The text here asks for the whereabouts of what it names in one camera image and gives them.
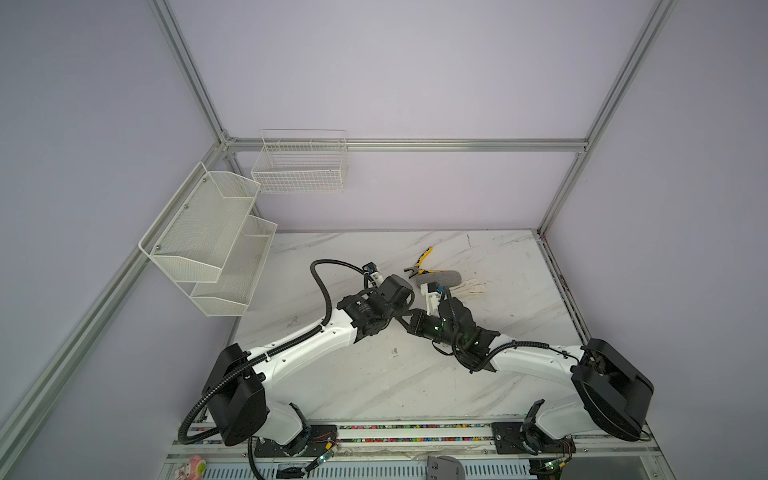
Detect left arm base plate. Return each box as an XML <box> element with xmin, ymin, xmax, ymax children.
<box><xmin>253</xmin><ymin>424</ymin><xmax>338</xmax><ymax>459</ymax></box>

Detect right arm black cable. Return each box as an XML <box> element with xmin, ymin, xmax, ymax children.
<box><xmin>431</xmin><ymin>287</ymin><xmax>652</xmax><ymax>442</ymax></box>

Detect left black corrugated cable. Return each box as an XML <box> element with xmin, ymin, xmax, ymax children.
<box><xmin>177</xmin><ymin>259</ymin><xmax>376</xmax><ymax>446</ymax></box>

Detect front aluminium rail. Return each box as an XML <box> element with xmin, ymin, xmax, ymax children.
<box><xmin>157</xmin><ymin>420</ymin><xmax>676</xmax><ymax>479</ymax></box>

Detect grey oval felt case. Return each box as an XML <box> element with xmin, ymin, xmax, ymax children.
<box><xmin>413</xmin><ymin>270</ymin><xmax>463</xmax><ymax>288</ymax></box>

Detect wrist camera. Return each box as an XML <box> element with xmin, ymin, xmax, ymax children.
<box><xmin>420</xmin><ymin>282</ymin><xmax>444</xmax><ymax>316</ymax></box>
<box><xmin>362</xmin><ymin>262</ymin><xmax>383</xmax><ymax>289</ymax></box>

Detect white yellow-cuffed work glove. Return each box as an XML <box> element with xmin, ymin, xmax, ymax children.
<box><xmin>450</xmin><ymin>279</ymin><xmax>487</xmax><ymax>301</ymax></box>

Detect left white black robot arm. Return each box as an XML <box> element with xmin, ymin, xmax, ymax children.
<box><xmin>178</xmin><ymin>275</ymin><xmax>414</xmax><ymax>450</ymax></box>

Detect white wire basket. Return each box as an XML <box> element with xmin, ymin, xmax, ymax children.
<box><xmin>251</xmin><ymin>129</ymin><xmax>348</xmax><ymax>194</ymax></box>

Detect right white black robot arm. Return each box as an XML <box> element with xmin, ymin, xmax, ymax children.
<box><xmin>398</xmin><ymin>297</ymin><xmax>654</xmax><ymax>452</ymax></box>

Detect grey object at front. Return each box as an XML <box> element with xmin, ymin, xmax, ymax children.
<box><xmin>426</xmin><ymin>456</ymin><xmax>466</xmax><ymax>480</ymax></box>

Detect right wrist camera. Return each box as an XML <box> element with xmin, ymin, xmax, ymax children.
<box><xmin>420</xmin><ymin>282</ymin><xmax>444</xmax><ymax>316</ymax></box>

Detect pink toy object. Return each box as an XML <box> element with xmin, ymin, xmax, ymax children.
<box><xmin>175</xmin><ymin>455</ymin><xmax>207</xmax><ymax>480</ymax></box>

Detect aluminium frame structure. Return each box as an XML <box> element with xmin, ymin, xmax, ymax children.
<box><xmin>1</xmin><ymin>1</ymin><xmax>676</xmax><ymax>478</ymax></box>

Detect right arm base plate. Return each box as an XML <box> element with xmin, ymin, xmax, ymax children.
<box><xmin>491</xmin><ymin>422</ymin><xmax>575</xmax><ymax>456</ymax></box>

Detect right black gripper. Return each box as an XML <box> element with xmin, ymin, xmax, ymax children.
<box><xmin>396</xmin><ymin>308</ymin><xmax>461</xmax><ymax>349</ymax></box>

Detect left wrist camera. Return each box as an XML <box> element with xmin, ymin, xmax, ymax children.
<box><xmin>362</xmin><ymin>262</ymin><xmax>383</xmax><ymax>289</ymax></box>

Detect yellow black pliers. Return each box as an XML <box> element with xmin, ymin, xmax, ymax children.
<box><xmin>403</xmin><ymin>246</ymin><xmax>433</xmax><ymax>278</ymax></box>

